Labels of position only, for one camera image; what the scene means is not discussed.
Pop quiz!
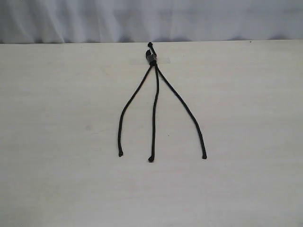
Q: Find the clear adhesive tape strip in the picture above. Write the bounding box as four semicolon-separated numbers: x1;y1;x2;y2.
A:
129;58;171;65

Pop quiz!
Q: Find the white backdrop curtain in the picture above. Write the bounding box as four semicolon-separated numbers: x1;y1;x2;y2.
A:
0;0;303;44

